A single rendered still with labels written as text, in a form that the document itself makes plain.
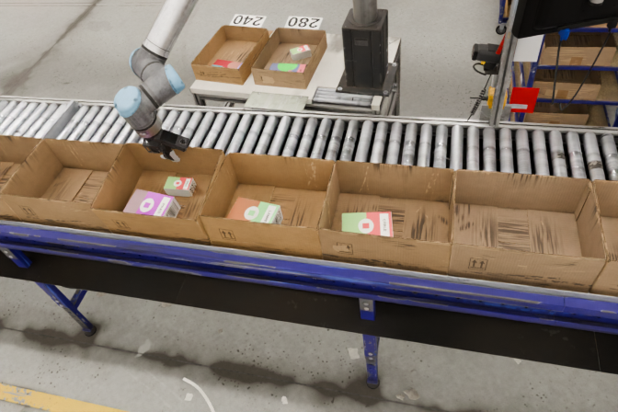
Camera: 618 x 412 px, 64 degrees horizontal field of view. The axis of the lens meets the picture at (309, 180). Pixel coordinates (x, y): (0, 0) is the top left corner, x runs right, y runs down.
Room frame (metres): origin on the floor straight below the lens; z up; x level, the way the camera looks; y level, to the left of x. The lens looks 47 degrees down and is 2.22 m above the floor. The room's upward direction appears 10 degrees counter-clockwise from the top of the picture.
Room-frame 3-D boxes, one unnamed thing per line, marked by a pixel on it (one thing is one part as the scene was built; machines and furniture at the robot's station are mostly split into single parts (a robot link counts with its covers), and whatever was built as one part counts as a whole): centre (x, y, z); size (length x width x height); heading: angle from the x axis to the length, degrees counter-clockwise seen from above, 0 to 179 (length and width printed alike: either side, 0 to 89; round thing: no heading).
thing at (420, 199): (0.96, -0.23, 0.96); 0.39 x 0.29 x 0.17; 70
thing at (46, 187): (1.37, 0.87, 0.96); 0.39 x 0.29 x 0.17; 70
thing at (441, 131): (1.33, -0.53, 0.72); 0.52 x 0.05 x 0.05; 160
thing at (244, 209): (1.08, 0.21, 0.92); 0.16 x 0.11 x 0.07; 62
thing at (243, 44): (2.34, 0.28, 0.80); 0.38 x 0.28 x 0.10; 153
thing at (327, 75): (2.23, -0.05, 0.74); 1.00 x 0.58 x 0.03; 66
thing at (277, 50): (2.21, -0.02, 0.80); 0.38 x 0.28 x 0.10; 155
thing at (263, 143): (1.61, 0.20, 0.72); 0.52 x 0.05 x 0.05; 160
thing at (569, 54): (1.99, -1.40, 0.79); 0.40 x 0.30 x 0.10; 161
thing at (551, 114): (2.00, -1.40, 0.39); 0.40 x 0.30 x 0.10; 160
